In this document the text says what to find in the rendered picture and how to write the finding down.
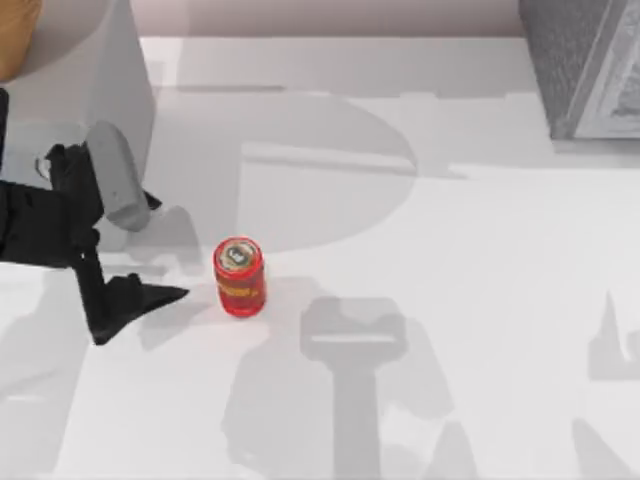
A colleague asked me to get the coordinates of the pale grey rounded box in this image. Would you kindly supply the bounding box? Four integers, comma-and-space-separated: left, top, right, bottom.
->
85, 120, 153, 233

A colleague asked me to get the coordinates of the red can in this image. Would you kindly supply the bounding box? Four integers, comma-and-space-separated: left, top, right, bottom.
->
212, 236, 268, 319

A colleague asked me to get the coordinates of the tan wooden object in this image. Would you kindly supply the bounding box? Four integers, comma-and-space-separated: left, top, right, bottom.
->
0, 0, 42, 83

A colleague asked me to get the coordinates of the grey cabinet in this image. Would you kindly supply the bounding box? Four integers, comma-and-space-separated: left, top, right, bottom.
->
518, 0, 640, 142

